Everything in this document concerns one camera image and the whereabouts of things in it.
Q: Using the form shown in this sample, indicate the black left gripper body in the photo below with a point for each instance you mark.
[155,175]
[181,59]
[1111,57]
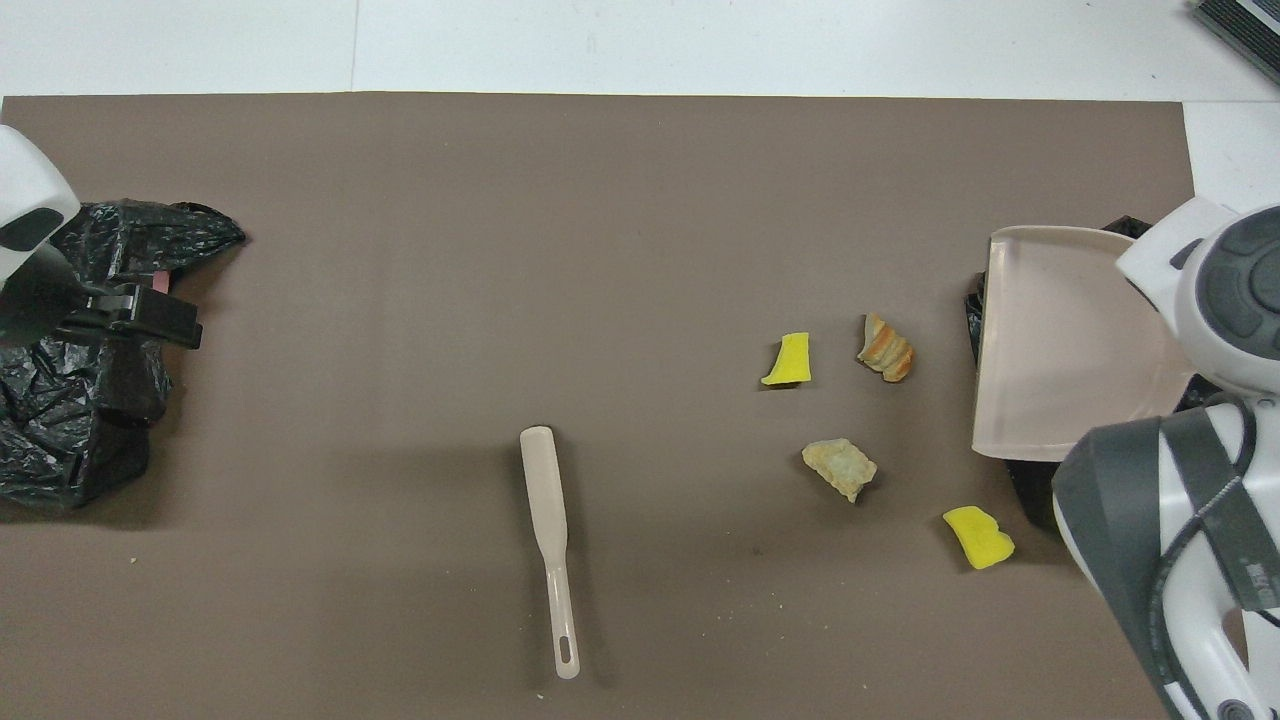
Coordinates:
[45,310]

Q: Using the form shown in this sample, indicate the beige hand brush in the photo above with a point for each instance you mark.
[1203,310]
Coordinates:
[548,500]

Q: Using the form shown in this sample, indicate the yellow sponge wedge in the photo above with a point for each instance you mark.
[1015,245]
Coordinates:
[790,362]

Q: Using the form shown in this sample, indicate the pale bread chunk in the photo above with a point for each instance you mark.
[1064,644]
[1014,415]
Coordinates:
[840,468]

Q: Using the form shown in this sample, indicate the striped croissant piece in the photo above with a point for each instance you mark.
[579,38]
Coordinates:
[886,349]

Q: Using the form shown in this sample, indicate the yellow sponge chunk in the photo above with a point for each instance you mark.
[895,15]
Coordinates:
[980,538]

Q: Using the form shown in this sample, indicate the beige plastic dustpan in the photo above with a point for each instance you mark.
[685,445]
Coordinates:
[1060,350]

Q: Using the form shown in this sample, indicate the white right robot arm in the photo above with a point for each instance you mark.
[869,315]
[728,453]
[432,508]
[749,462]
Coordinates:
[1160,265]

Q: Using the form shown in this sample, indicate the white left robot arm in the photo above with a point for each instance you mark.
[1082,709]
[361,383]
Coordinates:
[30,170]

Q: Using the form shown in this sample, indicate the black bag bin, pink spot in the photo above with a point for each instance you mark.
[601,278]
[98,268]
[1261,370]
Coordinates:
[90,430]

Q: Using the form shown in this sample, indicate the black bag lined bin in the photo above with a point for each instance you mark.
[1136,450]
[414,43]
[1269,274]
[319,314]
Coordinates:
[1030,490]

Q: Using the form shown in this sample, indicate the brown table mat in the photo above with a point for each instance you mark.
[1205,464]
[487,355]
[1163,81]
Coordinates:
[500,200]

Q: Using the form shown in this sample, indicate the black ribbed device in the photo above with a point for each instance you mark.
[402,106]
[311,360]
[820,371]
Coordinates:
[1245,30]

